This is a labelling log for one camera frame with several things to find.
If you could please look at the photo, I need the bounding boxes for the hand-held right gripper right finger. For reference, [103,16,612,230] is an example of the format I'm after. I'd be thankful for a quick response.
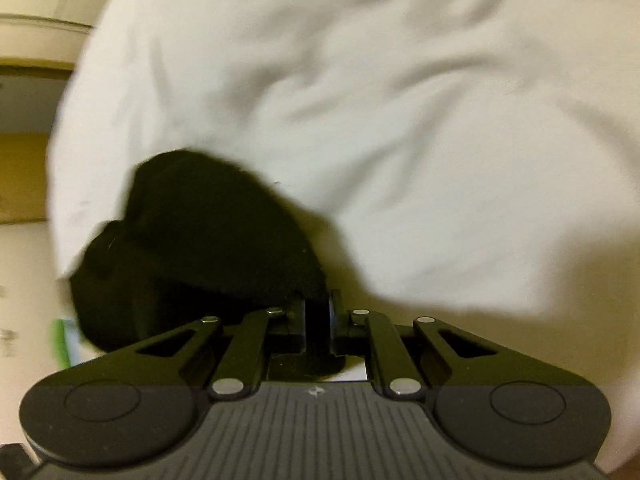
[329,288,502,402]

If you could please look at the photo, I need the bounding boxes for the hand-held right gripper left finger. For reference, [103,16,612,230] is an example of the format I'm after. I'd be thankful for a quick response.
[134,298,308,402]

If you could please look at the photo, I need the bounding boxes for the black sweater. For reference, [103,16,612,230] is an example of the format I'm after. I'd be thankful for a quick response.
[67,147,351,378]

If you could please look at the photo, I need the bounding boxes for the white bed sheet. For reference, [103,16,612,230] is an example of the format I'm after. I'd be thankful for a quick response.
[45,0,640,480]

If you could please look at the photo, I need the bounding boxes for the green knitted sweater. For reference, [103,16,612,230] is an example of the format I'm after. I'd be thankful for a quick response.
[49,319,82,367]

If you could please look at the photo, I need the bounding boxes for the wooden door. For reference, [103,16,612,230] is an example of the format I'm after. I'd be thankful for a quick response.
[0,130,52,224]

